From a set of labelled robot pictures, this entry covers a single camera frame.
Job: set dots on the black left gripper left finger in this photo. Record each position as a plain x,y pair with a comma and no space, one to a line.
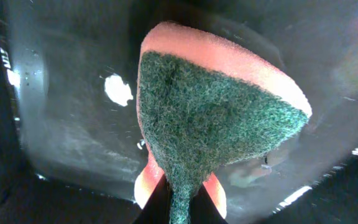
157,208

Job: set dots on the black plastic tray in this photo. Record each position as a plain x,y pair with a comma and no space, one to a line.
70,145

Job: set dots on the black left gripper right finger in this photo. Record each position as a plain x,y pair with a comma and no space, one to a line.
203,210

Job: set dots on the green orange sponge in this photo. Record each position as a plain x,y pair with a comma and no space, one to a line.
204,101

